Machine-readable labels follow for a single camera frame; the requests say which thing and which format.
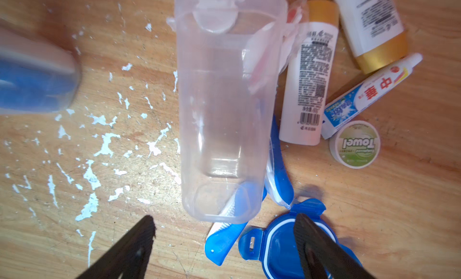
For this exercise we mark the pink item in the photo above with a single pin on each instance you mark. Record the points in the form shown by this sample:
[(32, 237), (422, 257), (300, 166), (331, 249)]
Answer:
[(291, 37)]

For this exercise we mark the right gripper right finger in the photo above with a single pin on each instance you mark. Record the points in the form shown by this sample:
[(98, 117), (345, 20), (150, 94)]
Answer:
[(320, 255)]

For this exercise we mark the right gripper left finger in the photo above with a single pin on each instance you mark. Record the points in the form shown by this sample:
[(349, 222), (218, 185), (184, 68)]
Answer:
[(129, 257)]

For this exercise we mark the small toothpaste tube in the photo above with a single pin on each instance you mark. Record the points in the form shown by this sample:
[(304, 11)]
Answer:
[(349, 105)]

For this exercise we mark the left clear cup blue lid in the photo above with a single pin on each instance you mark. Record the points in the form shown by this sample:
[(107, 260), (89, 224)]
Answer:
[(36, 76)]

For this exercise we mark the clear plastic cup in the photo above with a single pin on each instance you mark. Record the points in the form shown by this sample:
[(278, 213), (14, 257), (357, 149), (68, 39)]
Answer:
[(228, 64)]

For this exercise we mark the white bottle gold cap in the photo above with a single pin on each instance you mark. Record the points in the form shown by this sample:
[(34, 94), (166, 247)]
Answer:
[(309, 74), (375, 32)]

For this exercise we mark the blue white toothbrush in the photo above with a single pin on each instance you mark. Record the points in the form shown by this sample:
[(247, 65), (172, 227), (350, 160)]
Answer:
[(222, 236)]

